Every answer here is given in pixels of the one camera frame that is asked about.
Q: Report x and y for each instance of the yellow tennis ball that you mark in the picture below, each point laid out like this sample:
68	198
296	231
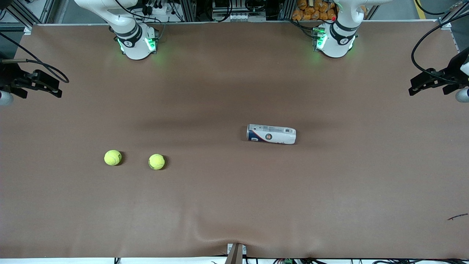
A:
156	161
112	157

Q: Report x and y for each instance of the white power strip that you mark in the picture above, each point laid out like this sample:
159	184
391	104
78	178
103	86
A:
157	9

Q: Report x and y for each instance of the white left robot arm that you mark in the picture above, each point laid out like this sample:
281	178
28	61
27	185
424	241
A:
335	47

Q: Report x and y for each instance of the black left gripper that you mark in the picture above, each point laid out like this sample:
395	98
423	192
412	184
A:
453	72

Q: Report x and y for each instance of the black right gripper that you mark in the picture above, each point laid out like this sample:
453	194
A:
8	78

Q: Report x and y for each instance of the white terminal block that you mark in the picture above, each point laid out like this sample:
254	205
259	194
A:
239	17

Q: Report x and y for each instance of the silver table corner bracket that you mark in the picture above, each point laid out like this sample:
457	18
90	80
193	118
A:
28	30
445	25

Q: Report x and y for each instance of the brown table cover sheet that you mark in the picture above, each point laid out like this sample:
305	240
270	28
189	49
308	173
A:
234	205

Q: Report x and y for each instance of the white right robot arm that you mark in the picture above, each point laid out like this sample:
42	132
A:
135	47

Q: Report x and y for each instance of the white blue tennis ball can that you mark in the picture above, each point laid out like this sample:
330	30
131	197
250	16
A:
273	135

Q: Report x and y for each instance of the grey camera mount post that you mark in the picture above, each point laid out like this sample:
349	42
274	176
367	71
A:
235	255

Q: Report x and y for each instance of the yellow floor tape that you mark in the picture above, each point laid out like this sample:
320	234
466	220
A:
420	9

